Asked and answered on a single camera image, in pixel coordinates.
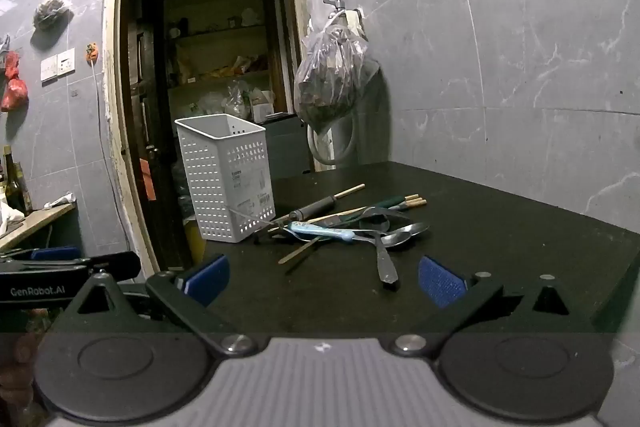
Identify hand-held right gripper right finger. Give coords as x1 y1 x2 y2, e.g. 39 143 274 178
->
389 254 599 356

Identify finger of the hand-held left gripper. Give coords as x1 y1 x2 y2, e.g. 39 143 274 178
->
0 246 91 270
89 251 143 283

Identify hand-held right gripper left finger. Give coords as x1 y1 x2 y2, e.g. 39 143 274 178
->
50 254 257 356

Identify steel spoon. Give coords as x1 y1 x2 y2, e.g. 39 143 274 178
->
352 221 432 242
359 206 400 292
370 229 426 250

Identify green banded wooden chopstick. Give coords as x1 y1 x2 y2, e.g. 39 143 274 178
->
350 194 421 214
380 197 428 211

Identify white perforated utensil basket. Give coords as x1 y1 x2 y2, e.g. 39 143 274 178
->
174 114 277 244

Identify light blue handled utensil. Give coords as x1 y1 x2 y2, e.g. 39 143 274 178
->
289 220 357 242

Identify beige kitchen counter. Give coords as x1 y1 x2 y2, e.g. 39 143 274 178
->
0 202 77 250

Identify yellow plastic container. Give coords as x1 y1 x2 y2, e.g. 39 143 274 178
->
184 216 207 260

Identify white tube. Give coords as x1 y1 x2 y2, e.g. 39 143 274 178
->
44 192 76 210

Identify white cloth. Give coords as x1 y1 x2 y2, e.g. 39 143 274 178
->
0 200 26 230

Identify row of condiment bottles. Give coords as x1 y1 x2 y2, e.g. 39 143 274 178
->
0 146 33 215

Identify orange sheet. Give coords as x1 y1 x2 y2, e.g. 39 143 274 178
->
140 158 156 204

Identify grey cabinet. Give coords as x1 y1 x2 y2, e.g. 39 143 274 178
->
262 112 316 180

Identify dark wooden door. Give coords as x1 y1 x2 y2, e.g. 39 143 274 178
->
120 0 161 268

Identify red plastic bag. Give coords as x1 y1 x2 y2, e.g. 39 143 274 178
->
0 77 29 113

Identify clear bags of food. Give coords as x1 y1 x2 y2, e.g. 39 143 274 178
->
200 80 253 118

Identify pile of snack packets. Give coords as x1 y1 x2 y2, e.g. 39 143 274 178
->
207 54 268 78

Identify clear plastic bag dark contents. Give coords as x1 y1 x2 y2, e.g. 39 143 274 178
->
293 0 381 133

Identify mesh bag dark contents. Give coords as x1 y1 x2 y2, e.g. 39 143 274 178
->
32 0 72 32

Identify wooden shelf unit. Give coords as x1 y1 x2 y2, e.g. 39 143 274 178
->
157 0 296 118

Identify beige door frame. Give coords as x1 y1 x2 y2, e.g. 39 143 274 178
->
102 0 321 270

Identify white hose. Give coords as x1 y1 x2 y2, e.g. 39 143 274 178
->
306 114 357 167

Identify white wall switch panel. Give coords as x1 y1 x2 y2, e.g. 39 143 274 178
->
40 48 76 83

